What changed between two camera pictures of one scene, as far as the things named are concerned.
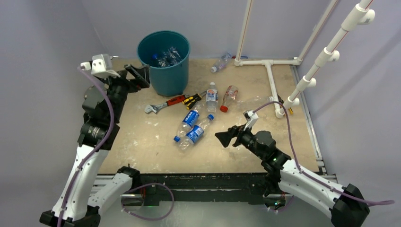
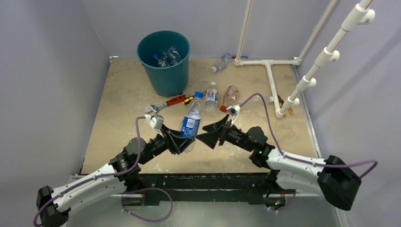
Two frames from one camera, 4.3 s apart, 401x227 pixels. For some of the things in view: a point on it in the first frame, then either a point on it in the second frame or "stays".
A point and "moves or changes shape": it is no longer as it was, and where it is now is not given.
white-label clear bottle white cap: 212,98 stays
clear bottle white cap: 172,56 stays
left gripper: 141,74 to 175,145
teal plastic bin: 168,81 stays
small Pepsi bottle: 195,134 moves or changes shape
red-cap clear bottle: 229,98 stays
